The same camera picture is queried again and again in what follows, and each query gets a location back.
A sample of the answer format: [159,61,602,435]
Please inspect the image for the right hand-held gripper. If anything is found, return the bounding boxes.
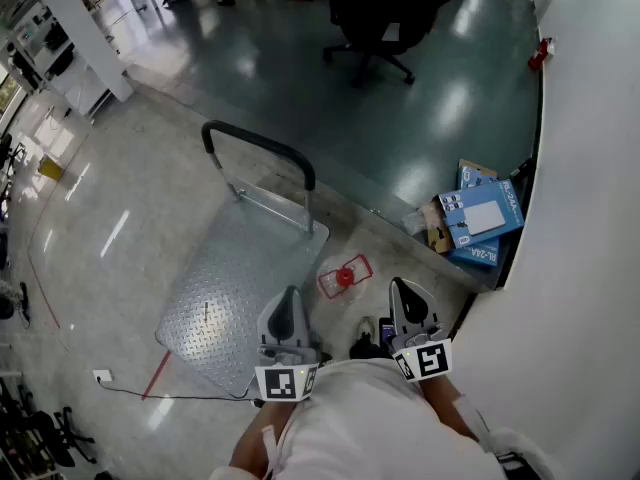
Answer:
[390,277,454,383]

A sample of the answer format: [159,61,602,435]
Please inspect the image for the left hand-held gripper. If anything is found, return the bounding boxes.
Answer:
[254,286,321,402]

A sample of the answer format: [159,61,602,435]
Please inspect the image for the metal platform trolley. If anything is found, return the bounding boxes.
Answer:
[154,120,331,399]

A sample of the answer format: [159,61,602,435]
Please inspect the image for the clear container with red lid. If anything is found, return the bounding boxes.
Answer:
[317,250,376,312]

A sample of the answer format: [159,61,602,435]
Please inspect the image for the person's right forearm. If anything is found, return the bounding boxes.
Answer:
[418,373,489,442]

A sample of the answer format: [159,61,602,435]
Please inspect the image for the person's left forearm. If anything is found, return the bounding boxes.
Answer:
[229,398,301,475]

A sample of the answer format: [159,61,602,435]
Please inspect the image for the dark smartphone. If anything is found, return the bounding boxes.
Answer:
[378,317,396,358]

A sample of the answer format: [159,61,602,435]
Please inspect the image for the person's black trousers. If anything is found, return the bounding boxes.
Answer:
[348,331,392,362]

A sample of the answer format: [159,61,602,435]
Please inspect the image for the flat blue box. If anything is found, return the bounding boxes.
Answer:
[446,237,501,268]

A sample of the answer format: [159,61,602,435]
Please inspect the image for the brown cardboard box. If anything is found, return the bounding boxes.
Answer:
[417,195,457,254]

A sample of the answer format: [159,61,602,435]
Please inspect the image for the clear plastic wrap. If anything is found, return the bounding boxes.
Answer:
[401,206,432,235]

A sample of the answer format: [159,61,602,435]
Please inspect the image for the person's white shirt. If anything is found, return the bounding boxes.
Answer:
[209,357,566,480]

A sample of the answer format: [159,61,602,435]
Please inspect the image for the large blue box white panel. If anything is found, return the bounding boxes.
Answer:
[438,180,525,249]

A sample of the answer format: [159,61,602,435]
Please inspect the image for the small blue box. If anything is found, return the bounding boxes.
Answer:
[458,159,499,190]

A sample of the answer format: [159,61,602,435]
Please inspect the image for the black stand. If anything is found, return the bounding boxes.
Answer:
[508,157,536,204]

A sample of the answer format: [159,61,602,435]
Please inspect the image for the black office chair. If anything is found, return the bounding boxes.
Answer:
[322,0,476,88]
[0,377,97,480]

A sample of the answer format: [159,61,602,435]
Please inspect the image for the yellow bin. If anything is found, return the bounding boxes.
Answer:
[38,154,64,180]

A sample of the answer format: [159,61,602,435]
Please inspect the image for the red fire extinguisher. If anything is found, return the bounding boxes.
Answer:
[528,37,557,72]

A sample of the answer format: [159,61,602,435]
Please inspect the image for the white shelf unit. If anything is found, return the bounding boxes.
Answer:
[7,0,117,119]

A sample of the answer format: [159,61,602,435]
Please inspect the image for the black power cable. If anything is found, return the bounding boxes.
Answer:
[97,376,264,403]

